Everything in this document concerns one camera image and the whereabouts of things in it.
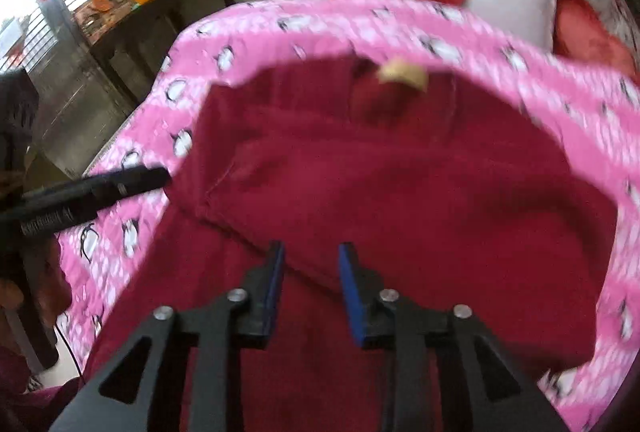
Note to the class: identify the pink penguin print blanket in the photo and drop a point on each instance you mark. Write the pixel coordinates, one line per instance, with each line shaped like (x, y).
(350, 27)

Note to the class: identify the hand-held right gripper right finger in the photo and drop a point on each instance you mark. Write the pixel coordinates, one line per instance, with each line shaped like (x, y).
(351, 299)

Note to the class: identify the dark wooden table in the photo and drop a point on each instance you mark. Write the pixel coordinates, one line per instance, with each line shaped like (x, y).
(150, 32)

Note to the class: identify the person's left hand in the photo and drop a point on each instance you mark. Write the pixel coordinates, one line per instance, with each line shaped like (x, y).
(49, 282)

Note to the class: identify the person's left forearm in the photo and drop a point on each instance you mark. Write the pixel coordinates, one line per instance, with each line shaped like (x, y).
(35, 399)

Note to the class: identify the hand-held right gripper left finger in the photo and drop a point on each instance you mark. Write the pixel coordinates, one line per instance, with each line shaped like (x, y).
(274, 297)

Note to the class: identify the dark red square pillow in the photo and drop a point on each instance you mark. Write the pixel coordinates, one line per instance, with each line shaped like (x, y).
(400, 187)

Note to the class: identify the cardboard boxes with orange print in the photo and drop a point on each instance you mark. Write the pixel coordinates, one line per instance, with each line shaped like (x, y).
(102, 7)

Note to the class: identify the small red heart pillow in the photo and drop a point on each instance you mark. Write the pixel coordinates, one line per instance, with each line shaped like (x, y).
(590, 37)

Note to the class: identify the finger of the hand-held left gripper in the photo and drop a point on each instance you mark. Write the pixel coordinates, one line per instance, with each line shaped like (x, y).
(125, 186)

